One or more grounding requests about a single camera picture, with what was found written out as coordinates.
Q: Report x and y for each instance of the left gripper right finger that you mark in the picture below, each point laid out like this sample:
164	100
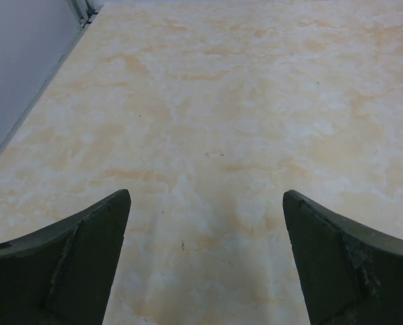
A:
349	273

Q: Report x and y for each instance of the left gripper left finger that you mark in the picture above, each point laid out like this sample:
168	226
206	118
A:
63	273

